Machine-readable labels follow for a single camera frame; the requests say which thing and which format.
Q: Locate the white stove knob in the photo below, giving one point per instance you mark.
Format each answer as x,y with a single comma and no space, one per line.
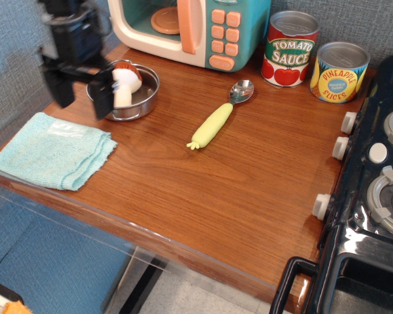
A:
348,122
340,147
320,205

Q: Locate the plush white brown mushroom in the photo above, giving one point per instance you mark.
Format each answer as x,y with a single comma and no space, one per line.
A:
127,81

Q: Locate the spoon with yellow-green handle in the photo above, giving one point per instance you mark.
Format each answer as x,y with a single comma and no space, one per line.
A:
239,93

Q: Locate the white stove knob upper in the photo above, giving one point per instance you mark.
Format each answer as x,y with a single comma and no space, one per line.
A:
348,122

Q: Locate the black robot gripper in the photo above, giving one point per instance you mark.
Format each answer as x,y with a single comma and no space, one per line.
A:
77,42

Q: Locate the stainless steel pan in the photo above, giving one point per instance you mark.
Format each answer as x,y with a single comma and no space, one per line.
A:
143,101

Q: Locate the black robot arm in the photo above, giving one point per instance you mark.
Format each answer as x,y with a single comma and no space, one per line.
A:
76,75

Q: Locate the white stove knob lower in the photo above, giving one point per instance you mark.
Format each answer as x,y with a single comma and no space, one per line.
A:
320,205

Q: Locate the grey stove burner lower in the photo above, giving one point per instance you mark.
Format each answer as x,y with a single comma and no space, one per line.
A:
380,199

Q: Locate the pineapple slices can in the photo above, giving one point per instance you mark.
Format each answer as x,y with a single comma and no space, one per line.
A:
338,73

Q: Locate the white round stove button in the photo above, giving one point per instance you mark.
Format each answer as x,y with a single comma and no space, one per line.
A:
378,153

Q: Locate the teal toy microwave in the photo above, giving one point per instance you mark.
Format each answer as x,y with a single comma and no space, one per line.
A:
218,35

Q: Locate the orange object bottom left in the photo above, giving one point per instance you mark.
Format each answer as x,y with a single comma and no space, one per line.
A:
16,308

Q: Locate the white stove knob middle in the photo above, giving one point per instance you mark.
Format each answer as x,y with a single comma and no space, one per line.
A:
340,147

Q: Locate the orange microwave turntable plate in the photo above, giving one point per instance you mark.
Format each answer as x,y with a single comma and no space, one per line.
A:
166,21

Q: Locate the black toy stove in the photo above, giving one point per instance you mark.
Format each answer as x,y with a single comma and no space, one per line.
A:
354,271

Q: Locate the tomato sauce can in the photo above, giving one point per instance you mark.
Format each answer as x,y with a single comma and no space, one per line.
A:
291,39

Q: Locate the light blue cloth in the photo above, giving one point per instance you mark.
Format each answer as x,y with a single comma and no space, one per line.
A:
55,153

